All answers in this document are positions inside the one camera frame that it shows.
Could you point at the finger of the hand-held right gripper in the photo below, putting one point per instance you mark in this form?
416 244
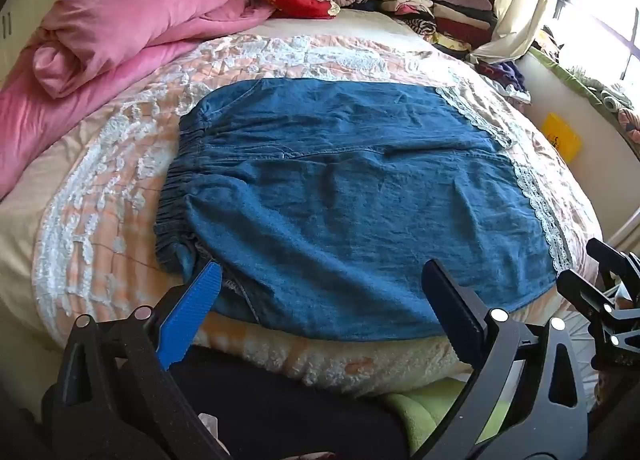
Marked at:
580 290
612 257

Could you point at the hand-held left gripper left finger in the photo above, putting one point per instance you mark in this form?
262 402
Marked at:
192 315

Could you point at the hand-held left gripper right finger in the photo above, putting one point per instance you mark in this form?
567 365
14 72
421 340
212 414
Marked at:
450 310

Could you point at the blue denim pants lace trim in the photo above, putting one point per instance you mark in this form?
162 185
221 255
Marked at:
350 190

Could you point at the light green cloth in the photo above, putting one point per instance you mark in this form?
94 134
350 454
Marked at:
425 405

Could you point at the black cloth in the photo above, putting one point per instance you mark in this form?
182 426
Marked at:
280 405

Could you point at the yellow sticker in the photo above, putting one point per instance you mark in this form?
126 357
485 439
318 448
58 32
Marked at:
561 134

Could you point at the floral cloth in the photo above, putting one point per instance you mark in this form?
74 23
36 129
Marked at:
629 123

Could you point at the grey rolled cloth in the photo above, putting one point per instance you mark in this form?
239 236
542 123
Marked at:
615 99

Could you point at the peach and white bedspread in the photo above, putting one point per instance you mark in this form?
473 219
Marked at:
125 165

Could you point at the green windowsill cushion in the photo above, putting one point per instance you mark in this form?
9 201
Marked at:
575 83

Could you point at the cream bed sheet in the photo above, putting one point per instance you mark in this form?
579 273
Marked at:
20 240

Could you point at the purple cloth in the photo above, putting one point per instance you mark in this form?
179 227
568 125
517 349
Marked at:
505 75

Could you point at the window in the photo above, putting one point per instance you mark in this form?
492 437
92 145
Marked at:
600 15

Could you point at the pile of folded clothes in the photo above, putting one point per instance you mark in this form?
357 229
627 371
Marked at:
450 10

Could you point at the pink duvet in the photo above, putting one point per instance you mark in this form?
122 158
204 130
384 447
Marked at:
125 15

